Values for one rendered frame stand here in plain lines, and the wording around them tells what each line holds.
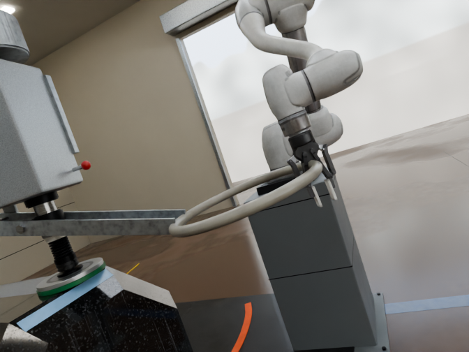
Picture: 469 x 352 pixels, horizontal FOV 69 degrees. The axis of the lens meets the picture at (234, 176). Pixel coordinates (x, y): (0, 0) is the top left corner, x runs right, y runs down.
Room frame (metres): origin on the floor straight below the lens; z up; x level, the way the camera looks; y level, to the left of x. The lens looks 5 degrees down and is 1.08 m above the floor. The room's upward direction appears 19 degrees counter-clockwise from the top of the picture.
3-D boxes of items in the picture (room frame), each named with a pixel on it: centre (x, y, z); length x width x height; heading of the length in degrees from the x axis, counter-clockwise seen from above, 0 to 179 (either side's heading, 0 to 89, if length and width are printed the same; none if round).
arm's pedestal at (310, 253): (1.70, -0.26, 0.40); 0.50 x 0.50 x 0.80; 67
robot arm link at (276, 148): (1.69, -0.27, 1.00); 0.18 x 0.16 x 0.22; 84
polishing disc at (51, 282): (1.13, 0.63, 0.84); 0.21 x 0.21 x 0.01
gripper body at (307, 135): (1.04, -0.23, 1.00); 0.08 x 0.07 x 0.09; 95
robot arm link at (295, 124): (1.04, -0.23, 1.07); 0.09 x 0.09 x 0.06
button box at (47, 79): (1.23, 0.54, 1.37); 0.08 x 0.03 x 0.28; 80
